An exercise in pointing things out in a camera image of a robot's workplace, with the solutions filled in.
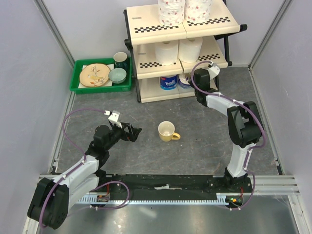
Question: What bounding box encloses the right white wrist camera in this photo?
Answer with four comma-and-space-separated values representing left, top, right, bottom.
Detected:
208, 62, 220, 80

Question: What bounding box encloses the blue paper towel roll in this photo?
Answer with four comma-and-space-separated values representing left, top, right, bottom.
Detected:
159, 75, 178, 90
178, 73, 191, 89

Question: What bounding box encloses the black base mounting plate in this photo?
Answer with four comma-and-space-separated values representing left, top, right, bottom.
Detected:
98, 174, 253, 202

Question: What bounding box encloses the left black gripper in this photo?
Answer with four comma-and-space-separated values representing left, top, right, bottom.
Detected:
104, 121, 141, 151

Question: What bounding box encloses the dark green mug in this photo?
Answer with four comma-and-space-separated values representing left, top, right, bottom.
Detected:
113, 52, 128, 71

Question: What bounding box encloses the green plastic tray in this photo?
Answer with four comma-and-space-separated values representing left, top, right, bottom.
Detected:
69, 57, 132, 95

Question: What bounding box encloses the light green ceramic bowl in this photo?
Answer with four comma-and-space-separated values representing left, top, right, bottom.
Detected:
109, 68, 127, 84

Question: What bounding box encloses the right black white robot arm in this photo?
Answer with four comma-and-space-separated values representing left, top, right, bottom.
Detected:
190, 68, 264, 192

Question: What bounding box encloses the floral white paper towel roll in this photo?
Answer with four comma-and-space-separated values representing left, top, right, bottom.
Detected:
184, 0, 213, 23

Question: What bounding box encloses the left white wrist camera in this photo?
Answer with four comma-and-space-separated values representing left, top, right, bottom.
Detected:
108, 111, 122, 128

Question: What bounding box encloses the floral ceramic plate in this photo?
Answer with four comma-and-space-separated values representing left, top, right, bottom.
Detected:
79, 63, 111, 88

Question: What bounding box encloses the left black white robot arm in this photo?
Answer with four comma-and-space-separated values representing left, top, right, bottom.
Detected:
27, 123, 142, 229

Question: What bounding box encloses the yellow ceramic mug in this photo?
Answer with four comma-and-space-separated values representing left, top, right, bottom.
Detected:
158, 121, 181, 142

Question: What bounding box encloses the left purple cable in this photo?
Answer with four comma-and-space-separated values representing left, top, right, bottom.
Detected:
38, 108, 130, 229

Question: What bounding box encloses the plain white paper towel roll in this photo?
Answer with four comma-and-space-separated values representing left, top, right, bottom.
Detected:
155, 40, 178, 65
178, 37, 203, 63

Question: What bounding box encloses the cream three-tier shelf rack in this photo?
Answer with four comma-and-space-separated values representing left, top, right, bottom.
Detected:
124, 0, 248, 103

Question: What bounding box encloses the blue slotted cable duct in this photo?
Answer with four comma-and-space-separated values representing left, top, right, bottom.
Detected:
77, 194, 243, 205

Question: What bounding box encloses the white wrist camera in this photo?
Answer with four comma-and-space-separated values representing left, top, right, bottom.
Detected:
108, 111, 122, 128
208, 62, 220, 80

